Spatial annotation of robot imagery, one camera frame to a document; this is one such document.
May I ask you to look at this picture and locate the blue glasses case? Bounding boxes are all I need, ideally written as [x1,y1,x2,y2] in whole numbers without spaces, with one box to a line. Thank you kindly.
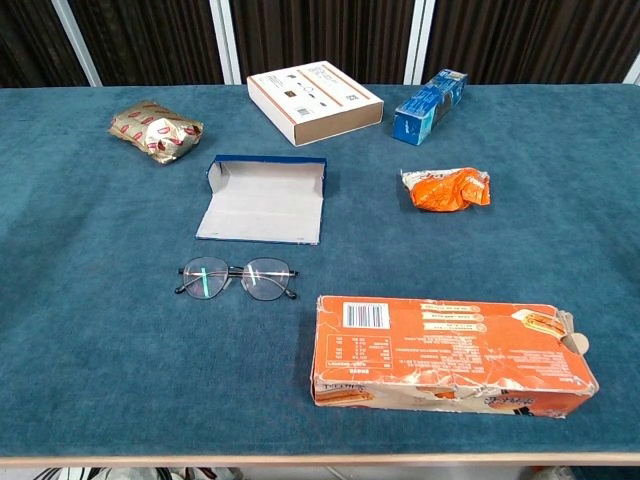
[194,154,328,246]

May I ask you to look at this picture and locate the black thin-framed eyeglasses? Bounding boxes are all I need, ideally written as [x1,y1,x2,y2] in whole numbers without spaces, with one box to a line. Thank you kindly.
[174,256,301,302]

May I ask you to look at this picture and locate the flat white cardboard box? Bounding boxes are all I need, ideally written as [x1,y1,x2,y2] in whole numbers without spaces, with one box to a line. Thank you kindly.
[246,60,385,148]

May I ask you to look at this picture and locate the blue long carton box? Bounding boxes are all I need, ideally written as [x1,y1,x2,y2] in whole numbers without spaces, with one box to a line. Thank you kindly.
[391,68,469,147]

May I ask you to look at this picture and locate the orange crumpled snack bag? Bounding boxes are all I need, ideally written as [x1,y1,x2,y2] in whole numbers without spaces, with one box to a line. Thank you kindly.
[400,166,492,213]

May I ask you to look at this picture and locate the large worn orange carton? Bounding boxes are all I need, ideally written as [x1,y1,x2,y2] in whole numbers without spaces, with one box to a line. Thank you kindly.
[309,294,600,420]

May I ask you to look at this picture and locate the gold foil snack packet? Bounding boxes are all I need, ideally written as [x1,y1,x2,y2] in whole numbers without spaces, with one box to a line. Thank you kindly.
[107,100,205,165]

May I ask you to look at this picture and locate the dark brown pleated curtain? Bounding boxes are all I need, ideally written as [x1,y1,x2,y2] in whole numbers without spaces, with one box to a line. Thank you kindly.
[0,0,640,89]

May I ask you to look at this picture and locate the teal blue table cloth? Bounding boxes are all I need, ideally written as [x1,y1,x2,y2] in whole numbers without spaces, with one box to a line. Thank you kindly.
[0,83,640,457]

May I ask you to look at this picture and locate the black white clutter under table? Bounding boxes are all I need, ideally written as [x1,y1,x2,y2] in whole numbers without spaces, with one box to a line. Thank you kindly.
[29,466,241,480]

